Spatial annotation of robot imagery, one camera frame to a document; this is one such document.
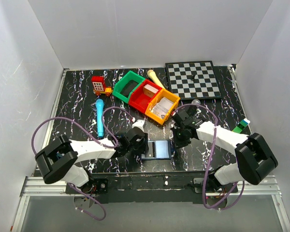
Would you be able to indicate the red plastic bin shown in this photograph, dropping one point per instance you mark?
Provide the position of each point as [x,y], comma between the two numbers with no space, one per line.
[139,100]

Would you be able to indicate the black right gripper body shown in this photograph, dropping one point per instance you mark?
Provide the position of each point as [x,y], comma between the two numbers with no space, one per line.
[181,117]

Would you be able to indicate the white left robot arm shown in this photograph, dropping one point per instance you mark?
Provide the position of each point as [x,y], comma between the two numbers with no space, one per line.
[57,160]

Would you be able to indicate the green lego brick stack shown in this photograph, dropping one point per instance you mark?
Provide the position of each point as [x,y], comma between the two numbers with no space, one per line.
[241,125]

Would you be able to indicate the red yellow toy train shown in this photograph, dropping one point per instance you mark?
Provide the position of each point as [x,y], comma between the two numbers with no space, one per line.
[99,86]

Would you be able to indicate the cream toy microphone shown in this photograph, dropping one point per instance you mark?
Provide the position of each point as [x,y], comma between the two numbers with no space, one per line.
[152,75]

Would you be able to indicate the green plastic bin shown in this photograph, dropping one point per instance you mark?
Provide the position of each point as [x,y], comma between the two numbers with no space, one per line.
[121,83]

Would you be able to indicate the white cards stack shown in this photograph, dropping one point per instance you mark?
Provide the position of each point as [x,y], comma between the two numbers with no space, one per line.
[162,107]

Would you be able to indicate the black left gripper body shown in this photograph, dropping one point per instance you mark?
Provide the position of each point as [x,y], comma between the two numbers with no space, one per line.
[146,147]

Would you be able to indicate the yellow plastic bin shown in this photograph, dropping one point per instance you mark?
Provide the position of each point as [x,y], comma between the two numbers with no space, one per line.
[162,93]

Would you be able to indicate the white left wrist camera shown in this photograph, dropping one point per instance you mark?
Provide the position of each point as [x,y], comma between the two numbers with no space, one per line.
[139,124]

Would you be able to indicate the black white chessboard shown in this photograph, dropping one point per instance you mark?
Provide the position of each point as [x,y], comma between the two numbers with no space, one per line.
[204,86]

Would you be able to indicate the black silver microphone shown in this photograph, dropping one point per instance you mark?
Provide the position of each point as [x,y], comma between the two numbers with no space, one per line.
[194,106]

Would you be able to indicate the navy blue card holder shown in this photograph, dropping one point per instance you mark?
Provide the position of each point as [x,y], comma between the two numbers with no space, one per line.
[159,150]

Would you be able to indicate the blue toy microphone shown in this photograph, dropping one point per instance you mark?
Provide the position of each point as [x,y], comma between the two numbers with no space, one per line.
[99,111]

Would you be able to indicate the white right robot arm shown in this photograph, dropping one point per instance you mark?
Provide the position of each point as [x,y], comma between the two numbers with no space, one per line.
[254,158]

